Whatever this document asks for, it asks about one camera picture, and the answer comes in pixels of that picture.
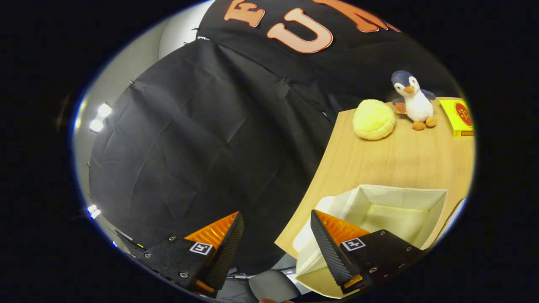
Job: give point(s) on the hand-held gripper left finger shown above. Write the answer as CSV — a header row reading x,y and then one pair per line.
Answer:
x,y
229,252

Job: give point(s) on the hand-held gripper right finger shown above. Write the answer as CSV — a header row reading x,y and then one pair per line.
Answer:
x,y
330,252

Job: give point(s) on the cream fabric storage box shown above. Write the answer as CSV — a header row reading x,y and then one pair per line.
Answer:
x,y
396,214

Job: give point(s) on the grey chair seat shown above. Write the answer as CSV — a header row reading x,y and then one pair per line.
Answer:
x,y
271,286

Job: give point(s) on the black backdrop cloth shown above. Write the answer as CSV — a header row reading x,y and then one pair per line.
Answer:
x,y
189,147

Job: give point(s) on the yellow round plush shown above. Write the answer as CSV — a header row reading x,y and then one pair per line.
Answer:
x,y
374,120

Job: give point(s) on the ceiling tube light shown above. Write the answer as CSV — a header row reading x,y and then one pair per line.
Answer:
x,y
100,118
93,211

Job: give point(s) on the penguin plush toy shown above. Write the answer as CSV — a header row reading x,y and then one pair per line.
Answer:
x,y
417,105

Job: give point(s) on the yellow book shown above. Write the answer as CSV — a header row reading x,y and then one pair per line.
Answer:
x,y
457,115

